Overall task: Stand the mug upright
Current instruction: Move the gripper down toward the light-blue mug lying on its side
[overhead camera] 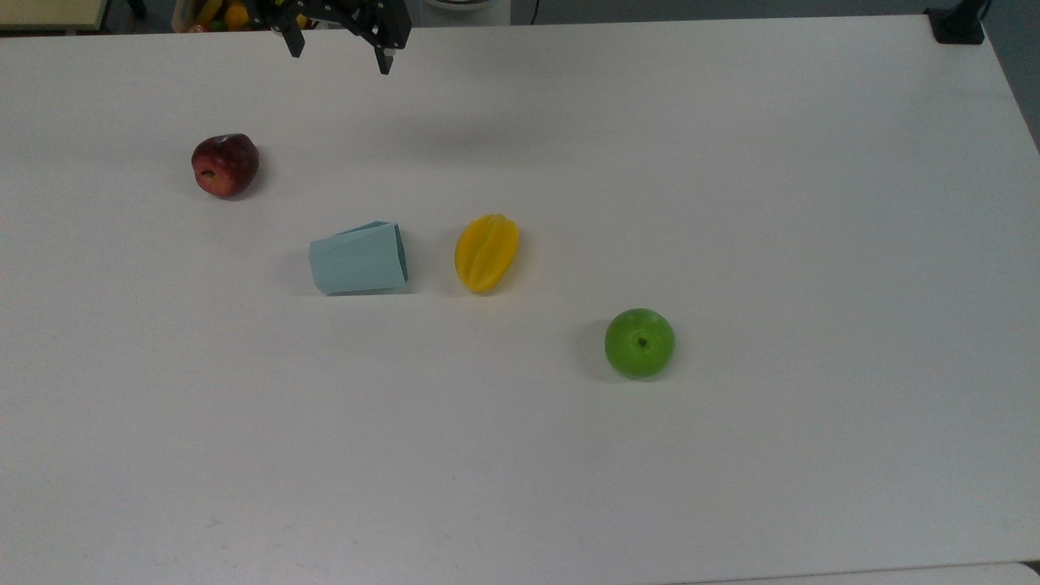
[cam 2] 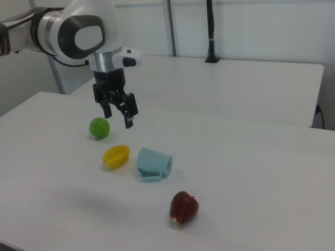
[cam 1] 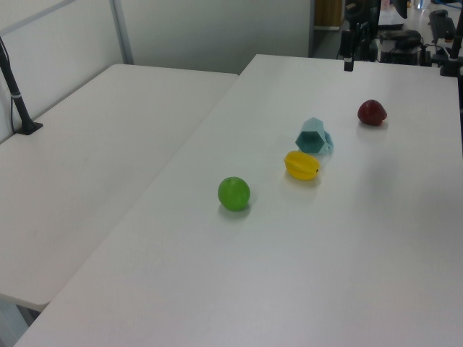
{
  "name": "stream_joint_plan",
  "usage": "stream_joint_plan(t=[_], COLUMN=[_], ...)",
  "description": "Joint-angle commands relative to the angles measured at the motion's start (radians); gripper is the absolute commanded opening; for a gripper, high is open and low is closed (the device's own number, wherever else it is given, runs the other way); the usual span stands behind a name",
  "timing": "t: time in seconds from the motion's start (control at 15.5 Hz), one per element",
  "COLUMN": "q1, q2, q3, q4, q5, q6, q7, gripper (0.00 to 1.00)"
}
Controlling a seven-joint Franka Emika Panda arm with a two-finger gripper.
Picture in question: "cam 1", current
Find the teal hexagonal mug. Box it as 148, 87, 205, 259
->
295, 116, 335, 157

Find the green toy apple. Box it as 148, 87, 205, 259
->
217, 176, 252, 212

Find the dark red toy fruit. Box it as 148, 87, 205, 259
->
357, 99, 388, 127

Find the yellow toy starfruit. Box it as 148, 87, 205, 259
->
284, 150, 321, 181

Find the black camera pole with base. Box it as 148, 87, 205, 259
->
0, 35, 44, 136

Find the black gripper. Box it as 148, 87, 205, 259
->
341, 0, 381, 72

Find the black pole with clamp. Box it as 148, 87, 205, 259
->
438, 28, 463, 77

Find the grey aluminium partition post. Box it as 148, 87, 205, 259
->
109, 0, 135, 66

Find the black equipment box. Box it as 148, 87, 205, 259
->
378, 30, 424, 65

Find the wooden cabinet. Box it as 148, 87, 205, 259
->
313, 0, 344, 30

